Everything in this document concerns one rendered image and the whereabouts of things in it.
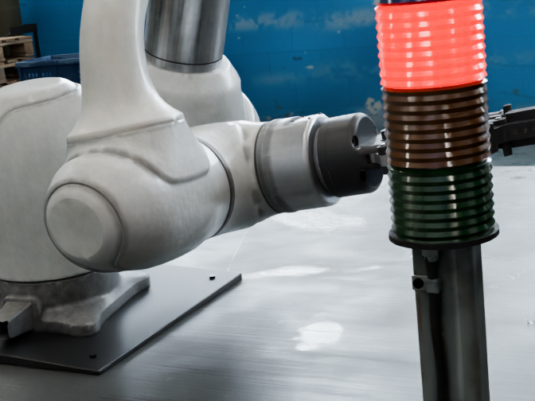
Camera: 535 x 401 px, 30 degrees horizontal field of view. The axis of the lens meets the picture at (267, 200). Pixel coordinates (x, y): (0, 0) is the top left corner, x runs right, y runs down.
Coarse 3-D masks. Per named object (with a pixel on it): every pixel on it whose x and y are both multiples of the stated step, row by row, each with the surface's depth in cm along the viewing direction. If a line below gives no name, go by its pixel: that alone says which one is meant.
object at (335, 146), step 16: (320, 128) 91; (336, 128) 90; (352, 128) 89; (368, 128) 92; (320, 144) 90; (336, 144) 89; (352, 144) 89; (368, 144) 89; (320, 160) 90; (336, 160) 89; (352, 160) 88; (368, 160) 88; (336, 176) 90; (352, 176) 89; (368, 176) 90; (336, 192) 91; (352, 192) 91; (368, 192) 91
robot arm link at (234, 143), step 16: (192, 128) 96; (208, 128) 94; (224, 128) 94; (240, 128) 95; (256, 128) 94; (208, 144) 90; (224, 144) 92; (240, 144) 93; (224, 160) 90; (240, 160) 92; (240, 176) 91; (256, 176) 92; (240, 192) 91; (256, 192) 93; (240, 208) 92; (256, 208) 94; (272, 208) 94; (224, 224) 91; (240, 224) 94
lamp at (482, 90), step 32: (384, 96) 56; (416, 96) 54; (448, 96) 54; (480, 96) 55; (416, 128) 54; (448, 128) 54; (480, 128) 55; (416, 160) 55; (448, 160) 54; (480, 160) 55
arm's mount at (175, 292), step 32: (160, 288) 127; (192, 288) 126; (224, 288) 126; (128, 320) 117; (160, 320) 116; (0, 352) 110; (32, 352) 109; (64, 352) 109; (96, 352) 108; (128, 352) 108
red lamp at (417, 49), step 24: (456, 0) 53; (480, 0) 54; (384, 24) 55; (408, 24) 53; (432, 24) 53; (456, 24) 53; (480, 24) 54; (384, 48) 55; (408, 48) 53; (432, 48) 53; (456, 48) 53; (480, 48) 54; (384, 72) 56; (408, 72) 54; (432, 72) 53; (456, 72) 53; (480, 72) 55
